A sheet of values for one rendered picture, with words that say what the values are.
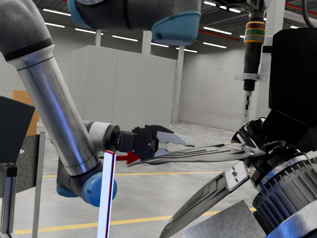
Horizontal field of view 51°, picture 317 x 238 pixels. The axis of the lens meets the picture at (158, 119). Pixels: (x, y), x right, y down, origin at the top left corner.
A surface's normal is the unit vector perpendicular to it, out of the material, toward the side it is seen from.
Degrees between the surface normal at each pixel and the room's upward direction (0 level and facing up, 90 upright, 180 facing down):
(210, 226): 55
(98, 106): 90
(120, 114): 90
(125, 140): 84
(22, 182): 90
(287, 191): 70
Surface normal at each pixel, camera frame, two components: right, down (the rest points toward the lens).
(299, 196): -0.51, -0.41
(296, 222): -0.66, -0.19
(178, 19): 0.10, 0.11
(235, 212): -0.18, -0.55
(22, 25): 0.41, -0.10
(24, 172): 0.96, 0.11
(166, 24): -0.36, 0.06
